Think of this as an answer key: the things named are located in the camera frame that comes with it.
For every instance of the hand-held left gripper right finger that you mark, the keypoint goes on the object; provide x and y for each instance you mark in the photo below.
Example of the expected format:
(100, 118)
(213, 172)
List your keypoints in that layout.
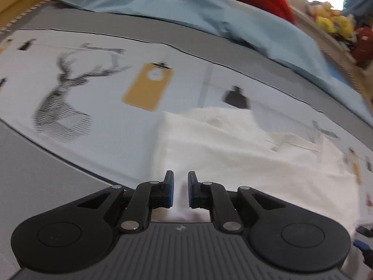
(191, 192)

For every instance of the windowsill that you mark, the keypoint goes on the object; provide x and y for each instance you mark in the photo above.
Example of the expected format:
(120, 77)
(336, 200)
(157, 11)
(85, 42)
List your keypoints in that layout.
(306, 20)

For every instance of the grey printed bed sheet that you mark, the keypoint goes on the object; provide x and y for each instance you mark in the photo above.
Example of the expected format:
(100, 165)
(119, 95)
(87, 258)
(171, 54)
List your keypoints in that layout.
(29, 180)

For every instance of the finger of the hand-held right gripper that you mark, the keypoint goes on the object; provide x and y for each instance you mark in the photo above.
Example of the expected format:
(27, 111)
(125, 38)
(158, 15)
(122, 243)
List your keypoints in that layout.
(365, 229)
(359, 243)

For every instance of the white shirt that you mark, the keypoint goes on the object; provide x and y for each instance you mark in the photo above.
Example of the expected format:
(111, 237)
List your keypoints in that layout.
(233, 151)

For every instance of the light blue quilt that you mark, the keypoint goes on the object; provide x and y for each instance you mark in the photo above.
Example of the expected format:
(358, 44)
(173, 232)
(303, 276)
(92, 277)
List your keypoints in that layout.
(204, 11)

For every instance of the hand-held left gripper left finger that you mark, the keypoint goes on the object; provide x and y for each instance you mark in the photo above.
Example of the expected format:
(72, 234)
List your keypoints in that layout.
(170, 191)

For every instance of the yellow duck plush toy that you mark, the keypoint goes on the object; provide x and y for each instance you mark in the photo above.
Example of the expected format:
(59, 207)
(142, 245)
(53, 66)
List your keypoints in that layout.
(325, 20)

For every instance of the yellow bear plush toy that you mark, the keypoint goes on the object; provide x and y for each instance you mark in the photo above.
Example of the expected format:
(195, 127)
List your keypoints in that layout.
(345, 26)

